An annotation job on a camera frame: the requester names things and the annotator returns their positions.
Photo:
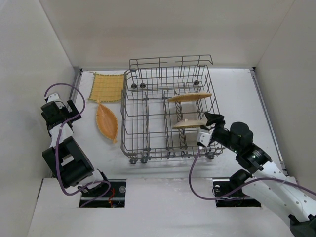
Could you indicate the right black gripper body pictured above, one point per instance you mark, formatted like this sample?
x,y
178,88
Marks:
x,y
217,127

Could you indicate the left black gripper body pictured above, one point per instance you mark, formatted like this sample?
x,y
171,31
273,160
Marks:
x,y
68,111

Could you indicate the orange leaf-shaped woven plate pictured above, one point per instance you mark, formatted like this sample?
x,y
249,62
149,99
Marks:
x,y
107,122

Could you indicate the yellow square woven plate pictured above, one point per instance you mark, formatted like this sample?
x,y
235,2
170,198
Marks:
x,y
106,88

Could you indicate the orange rounded woven plate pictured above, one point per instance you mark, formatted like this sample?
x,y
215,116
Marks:
x,y
189,97

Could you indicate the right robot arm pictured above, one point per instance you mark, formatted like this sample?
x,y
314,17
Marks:
x,y
261,179

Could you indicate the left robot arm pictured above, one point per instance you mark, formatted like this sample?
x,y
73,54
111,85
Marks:
x,y
65,158

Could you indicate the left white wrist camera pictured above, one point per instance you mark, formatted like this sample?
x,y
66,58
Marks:
x,y
54,98

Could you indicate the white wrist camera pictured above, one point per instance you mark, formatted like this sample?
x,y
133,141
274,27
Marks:
x,y
54,98
204,137

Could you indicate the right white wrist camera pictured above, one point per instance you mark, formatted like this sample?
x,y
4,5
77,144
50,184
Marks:
x,y
204,137

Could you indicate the right aluminium rail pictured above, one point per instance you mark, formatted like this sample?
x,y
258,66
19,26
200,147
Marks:
x,y
253,74

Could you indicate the aluminium rail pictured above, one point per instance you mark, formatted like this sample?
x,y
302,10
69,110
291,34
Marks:
x,y
75,83
253,74

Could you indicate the left aluminium rail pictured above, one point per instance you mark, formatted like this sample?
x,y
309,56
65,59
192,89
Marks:
x,y
75,83

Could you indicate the grey wire dish rack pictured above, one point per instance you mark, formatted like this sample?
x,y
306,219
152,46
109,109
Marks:
x,y
148,117

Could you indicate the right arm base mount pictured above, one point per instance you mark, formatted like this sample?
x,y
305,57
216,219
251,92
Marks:
x,y
222,186

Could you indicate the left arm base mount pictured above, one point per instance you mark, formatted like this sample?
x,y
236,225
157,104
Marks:
x,y
101,197

